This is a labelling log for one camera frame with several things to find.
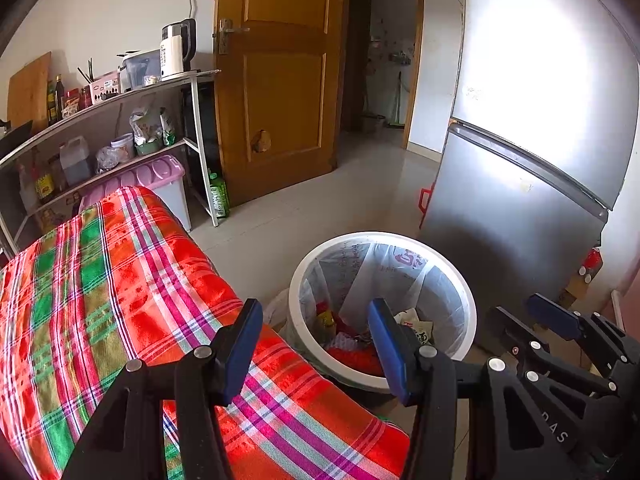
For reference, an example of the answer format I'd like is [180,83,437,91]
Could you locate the pink storage bin lid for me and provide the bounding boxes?
[79,155,193,233]

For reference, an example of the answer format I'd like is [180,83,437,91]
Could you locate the red canister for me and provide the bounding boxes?
[580,247,604,283]

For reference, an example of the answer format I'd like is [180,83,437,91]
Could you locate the white electric kettle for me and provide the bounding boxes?
[160,18,197,76]

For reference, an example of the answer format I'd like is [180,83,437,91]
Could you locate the green broom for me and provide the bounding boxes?
[389,72,407,128]

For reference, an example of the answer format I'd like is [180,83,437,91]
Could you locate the wooden door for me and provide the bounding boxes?
[214,0,348,208]

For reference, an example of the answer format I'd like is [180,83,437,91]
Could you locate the white food bags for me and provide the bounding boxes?
[129,107,163,146]

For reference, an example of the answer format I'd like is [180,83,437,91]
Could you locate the large metal shelf rack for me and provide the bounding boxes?
[0,69,223,261]

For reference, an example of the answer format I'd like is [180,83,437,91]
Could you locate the silver refrigerator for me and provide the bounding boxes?
[419,0,640,356]

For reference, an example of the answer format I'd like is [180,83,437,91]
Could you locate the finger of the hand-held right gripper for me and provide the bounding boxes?
[485,305,619,399]
[526,292,639,387]

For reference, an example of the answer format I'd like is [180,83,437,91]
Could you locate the plaid tablecloth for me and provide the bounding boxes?
[0,186,413,480]

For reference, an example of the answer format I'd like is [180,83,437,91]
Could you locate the white waste bin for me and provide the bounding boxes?
[287,231,477,396]

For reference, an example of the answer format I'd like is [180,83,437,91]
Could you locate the crumpled clear plastic bag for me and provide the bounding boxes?
[95,146,121,173]

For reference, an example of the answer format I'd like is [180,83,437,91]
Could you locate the plastic jerrycan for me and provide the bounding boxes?
[59,135,93,187]

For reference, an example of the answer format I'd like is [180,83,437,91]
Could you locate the yellow label sauce bottle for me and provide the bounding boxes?
[32,152,56,206]

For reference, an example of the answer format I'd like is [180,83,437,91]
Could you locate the green plastic bottle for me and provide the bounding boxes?
[207,172,232,219]

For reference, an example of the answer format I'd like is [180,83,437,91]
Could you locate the white lidded jar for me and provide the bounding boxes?
[110,132,136,161]

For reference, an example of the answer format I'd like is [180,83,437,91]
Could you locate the wooden cutting board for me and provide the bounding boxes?
[7,51,52,133]

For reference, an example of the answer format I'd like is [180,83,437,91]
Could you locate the dark glass jar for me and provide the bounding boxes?
[47,155,66,193]

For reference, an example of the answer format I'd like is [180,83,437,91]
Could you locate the white plastic bottle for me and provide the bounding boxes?
[15,160,38,216]

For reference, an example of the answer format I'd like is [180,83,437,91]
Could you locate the clear storage box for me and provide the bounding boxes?
[120,50,162,88]

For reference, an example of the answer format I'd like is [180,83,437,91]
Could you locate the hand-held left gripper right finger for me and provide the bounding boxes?
[367,297,566,480]

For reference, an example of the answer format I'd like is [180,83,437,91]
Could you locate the beige bun packet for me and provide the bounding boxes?
[394,308,435,347]

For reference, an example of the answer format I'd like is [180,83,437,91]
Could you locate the green food packet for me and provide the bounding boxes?
[159,107,177,147]

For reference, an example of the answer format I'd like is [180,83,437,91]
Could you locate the red plastic bag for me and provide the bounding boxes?
[325,342,387,377]

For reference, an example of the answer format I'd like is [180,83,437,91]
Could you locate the pink chopstick holder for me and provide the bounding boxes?
[90,71,122,103]

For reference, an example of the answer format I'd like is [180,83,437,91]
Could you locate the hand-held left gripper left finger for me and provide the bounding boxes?
[60,298,264,480]

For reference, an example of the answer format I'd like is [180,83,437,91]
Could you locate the clear plastic bin liner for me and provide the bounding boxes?
[262,240,466,361]

